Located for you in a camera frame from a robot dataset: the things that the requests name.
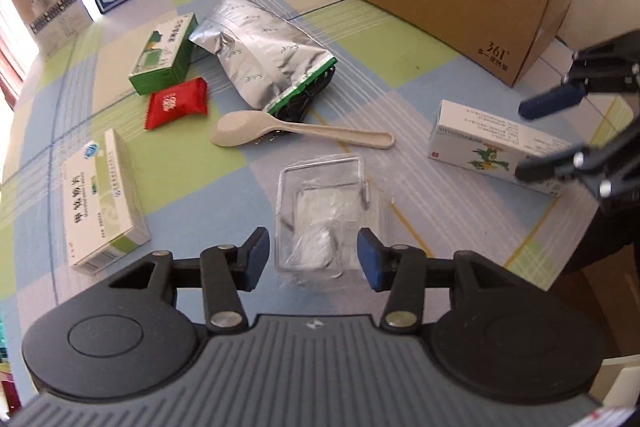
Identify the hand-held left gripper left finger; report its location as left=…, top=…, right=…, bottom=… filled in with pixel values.
left=107, top=227, right=272, bottom=334

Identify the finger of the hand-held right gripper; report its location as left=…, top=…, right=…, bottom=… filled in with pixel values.
left=515, top=107, right=640, bottom=208
left=518, top=31, right=640, bottom=121

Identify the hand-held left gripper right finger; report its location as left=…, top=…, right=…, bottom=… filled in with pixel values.
left=357, top=227, right=507, bottom=334

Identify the clear plastic container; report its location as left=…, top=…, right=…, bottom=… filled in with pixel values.
left=274, top=156, right=390, bottom=284

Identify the white box with parrot print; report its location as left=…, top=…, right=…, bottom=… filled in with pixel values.
left=428, top=99, right=573, bottom=196

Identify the white green medicine box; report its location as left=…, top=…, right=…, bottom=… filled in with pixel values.
left=60, top=128, right=152, bottom=277

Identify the silver foil bag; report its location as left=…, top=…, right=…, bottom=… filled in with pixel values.
left=188, top=0, right=338, bottom=115

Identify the checkered desktop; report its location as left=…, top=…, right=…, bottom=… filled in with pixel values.
left=0, top=0, right=640, bottom=358

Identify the beige plastic spoon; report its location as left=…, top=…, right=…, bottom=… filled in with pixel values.
left=209, top=111, right=396, bottom=151

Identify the red candy packet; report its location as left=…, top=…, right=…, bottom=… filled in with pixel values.
left=144, top=77, right=209, bottom=131

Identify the grey white carton box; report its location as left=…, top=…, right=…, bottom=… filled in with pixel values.
left=8, top=0, right=93, bottom=58

